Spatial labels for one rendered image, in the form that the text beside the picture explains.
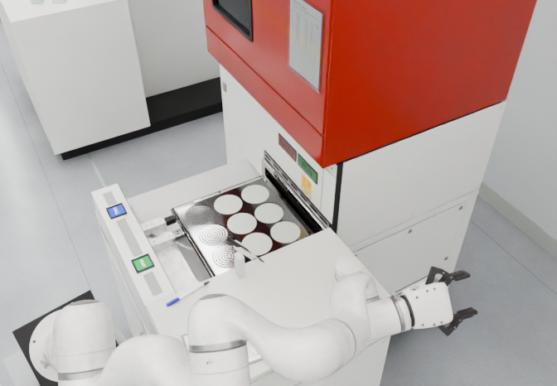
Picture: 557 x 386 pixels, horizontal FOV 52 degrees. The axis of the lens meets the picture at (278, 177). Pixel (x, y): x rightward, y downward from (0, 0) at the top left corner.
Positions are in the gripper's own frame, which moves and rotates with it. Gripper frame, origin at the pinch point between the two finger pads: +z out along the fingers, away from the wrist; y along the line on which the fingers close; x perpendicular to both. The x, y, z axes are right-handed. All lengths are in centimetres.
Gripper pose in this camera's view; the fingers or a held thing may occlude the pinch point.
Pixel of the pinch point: (467, 293)
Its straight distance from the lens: 142.7
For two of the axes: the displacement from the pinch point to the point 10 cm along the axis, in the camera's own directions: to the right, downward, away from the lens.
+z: 9.6, -2.5, 1.2
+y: 2.3, 9.6, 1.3
